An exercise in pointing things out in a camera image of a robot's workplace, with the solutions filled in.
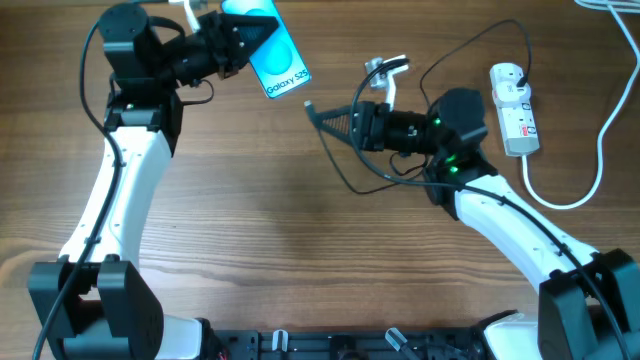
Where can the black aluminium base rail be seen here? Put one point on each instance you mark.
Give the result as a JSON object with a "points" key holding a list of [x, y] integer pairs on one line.
{"points": [[431, 344]]}

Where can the Galaxy S25 smartphone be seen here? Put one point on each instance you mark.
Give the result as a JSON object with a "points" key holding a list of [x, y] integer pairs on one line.
{"points": [[277, 63]]}

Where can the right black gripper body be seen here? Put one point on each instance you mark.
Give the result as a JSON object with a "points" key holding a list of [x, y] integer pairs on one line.
{"points": [[364, 125]]}

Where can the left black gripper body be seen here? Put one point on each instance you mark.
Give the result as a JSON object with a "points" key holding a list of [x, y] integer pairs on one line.
{"points": [[218, 52]]}

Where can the white power strip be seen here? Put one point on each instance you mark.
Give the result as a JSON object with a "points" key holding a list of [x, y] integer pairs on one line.
{"points": [[517, 125]]}

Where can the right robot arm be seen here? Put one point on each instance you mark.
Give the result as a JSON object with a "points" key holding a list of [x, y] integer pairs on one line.
{"points": [[588, 301]]}

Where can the white USB charger plug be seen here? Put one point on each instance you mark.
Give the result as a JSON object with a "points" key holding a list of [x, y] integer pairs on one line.
{"points": [[508, 94]]}

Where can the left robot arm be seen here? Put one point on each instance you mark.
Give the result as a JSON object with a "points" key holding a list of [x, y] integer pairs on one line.
{"points": [[92, 301]]}

